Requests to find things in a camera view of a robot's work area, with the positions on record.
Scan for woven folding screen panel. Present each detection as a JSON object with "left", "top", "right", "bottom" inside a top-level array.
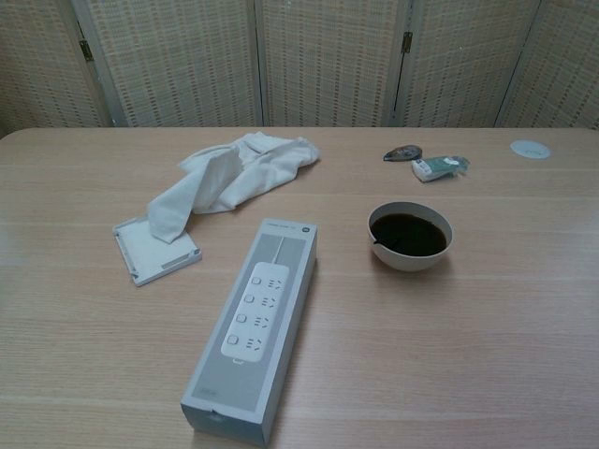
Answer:
[
  {"left": 71, "top": 0, "right": 264, "bottom": 128},
  {"left": 0, "top": 0, "right": 110, "bottom": 138},
  {"left": 494, "top": 0, "right": 599, "bottom": 130},
  {"left": 254, "top": 0, "right": 409, "bottom": 128},
  {"left": 387, "top": 0, "right": 545, "bottom": 129}
]

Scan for white square plastic lid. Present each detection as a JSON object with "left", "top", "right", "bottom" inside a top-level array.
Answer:
[{"left": 112, "top": 213, "right": 204, "bottom": 288}]

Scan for grey power strip box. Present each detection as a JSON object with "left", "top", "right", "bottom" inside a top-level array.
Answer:
[{"left": 180, "top": 218, "right": 319, "bottom": 445}]

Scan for white bowl of coffee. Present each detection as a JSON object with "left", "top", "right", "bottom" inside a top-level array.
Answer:
[{"left": 367, "top": 200, "right": 455, "bottom": 273}]

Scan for white crumpled cloth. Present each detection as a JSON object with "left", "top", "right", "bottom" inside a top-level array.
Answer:
[{"left": 146, "top": 132, "right": 323, "bottom": 245}]

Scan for round grey table grommet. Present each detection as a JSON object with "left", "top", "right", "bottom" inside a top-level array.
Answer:
[{"left": 509, "top": 138, "right": 551, "bottom": 158}]

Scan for dark clear correction tape dispenser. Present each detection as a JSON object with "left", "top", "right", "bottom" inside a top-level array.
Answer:
[{"left": 382, "top": 145, "right": 424, "bottom": 163}]

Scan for green white packaged correction tape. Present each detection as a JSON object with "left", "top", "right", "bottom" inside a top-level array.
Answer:
[{"left": 411, "top": 154, "right": 471, "bottom": 183}]

